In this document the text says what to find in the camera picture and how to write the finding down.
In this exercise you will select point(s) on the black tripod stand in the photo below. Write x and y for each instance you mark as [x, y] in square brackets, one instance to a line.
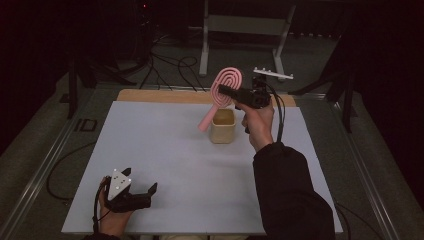
[348, 100]
[72, 90]

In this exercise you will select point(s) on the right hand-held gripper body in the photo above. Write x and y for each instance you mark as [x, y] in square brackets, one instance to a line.
[255, 97]

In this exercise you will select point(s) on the person's right hand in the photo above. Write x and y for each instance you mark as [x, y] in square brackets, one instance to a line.
[260, 126]

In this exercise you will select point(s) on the pink hairbrush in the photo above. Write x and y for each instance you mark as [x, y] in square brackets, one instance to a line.
[230, 77]

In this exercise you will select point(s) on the white metal stand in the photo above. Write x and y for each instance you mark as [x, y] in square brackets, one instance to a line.
[246, 25]

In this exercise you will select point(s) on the beige square cup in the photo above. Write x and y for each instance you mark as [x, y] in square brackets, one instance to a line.
[222, 133]

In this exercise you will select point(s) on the person's left hand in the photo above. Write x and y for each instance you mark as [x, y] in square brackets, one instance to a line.
[113, 221]

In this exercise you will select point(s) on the aluminium frame rail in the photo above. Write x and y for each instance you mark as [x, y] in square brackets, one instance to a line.
[361, 170]
[43, 170]

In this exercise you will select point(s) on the white table mat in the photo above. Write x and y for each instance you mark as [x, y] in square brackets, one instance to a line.
[173, 166]

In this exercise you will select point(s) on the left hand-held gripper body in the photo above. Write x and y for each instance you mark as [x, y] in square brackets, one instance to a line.
[128, 201]

